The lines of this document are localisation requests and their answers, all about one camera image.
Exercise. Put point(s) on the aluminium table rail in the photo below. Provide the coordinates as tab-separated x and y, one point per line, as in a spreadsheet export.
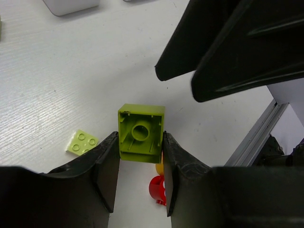
254	141

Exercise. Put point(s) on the pale green 2x2 lego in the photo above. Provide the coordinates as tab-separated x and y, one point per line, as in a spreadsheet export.
81	143

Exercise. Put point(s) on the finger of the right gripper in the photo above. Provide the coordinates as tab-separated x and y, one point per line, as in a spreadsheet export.
262	43
198	28

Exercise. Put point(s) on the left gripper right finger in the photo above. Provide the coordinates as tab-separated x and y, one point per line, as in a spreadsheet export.
266	196

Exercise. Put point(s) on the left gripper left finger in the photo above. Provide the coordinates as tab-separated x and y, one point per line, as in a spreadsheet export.
78	194

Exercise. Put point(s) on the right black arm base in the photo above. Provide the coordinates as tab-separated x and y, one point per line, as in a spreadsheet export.
272	155

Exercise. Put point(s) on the red flower lego piece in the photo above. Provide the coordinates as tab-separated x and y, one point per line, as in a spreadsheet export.
157	190

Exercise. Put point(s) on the left white sorting container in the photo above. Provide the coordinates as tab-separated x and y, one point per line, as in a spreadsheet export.
63	7

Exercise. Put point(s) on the yellow oval lego piece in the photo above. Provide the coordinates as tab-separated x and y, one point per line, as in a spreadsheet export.
160	167

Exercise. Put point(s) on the olive small square lego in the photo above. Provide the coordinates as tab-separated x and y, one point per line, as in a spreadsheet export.
140	132

